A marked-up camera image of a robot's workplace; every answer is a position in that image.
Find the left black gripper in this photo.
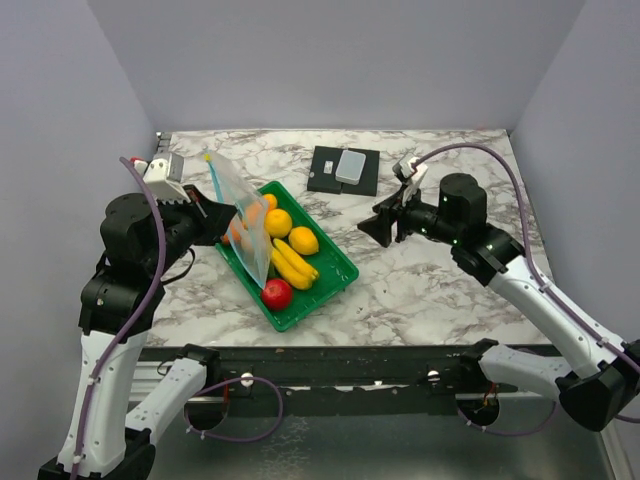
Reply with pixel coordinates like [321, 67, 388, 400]
[148, 182, 240, 274]

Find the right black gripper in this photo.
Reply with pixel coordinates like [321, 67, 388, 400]
[357, 181, 462, 247]

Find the clear zip top bag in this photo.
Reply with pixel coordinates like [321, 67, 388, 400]
[203, 150, 272, 288]

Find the green plastic tray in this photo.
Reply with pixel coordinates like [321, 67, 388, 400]
[216, 181, 359, 332]

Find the red apple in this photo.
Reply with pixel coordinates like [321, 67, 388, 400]
[260, 278, 293, 311]

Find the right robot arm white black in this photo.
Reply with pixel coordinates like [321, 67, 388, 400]
[357, 174, 639, 432]

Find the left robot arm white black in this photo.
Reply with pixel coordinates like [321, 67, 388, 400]
[38, 185, 236, 479]

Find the orange fruit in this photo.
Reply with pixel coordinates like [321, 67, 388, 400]
[243, 194, 278, 223]

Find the yellow peach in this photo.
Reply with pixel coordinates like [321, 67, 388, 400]
[264, 208, 293, 239]

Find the grey translucent small case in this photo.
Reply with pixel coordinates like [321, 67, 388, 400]
[335, 150, 366, 185]

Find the black flat box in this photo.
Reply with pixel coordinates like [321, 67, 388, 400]
[306, 146, 380, 197]

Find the yellow lemon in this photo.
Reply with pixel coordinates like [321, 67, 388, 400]
[288, 226, 319, 256]

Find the yellow banana bunch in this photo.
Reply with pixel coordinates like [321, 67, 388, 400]
[271, 239, 319, 291]

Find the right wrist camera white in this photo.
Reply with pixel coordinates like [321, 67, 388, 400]
[393, 157, 428, 204]

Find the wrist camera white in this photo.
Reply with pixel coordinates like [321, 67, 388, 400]
[130, 151, 190, 204]
[393, 157, 428, 204]

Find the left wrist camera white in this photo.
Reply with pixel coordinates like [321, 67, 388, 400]
[130, 151, 190, 204]

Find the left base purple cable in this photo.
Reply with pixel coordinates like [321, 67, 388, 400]
[185, 376, 284, 444]

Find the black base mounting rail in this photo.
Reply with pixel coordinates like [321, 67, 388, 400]
[139, 344, 551, 416]

